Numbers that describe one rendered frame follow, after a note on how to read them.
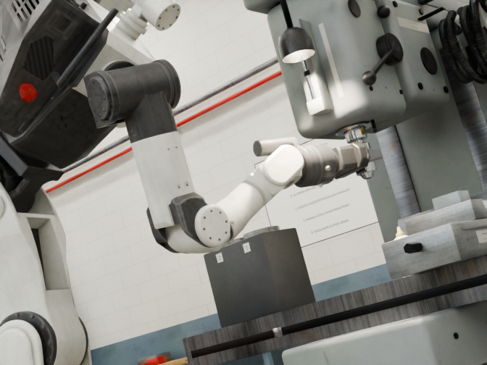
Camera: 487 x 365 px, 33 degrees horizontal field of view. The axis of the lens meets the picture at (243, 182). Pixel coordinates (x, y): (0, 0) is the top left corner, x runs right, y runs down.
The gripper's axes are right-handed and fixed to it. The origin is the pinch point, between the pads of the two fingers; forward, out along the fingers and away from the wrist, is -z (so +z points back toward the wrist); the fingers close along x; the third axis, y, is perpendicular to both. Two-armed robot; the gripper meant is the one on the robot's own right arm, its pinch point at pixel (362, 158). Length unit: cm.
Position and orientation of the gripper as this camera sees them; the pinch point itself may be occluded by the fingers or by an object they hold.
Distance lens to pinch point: 186.1
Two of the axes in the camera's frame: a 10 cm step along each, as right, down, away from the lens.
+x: -4.9, 2.8, 8.3
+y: 2.4, 9.5, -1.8
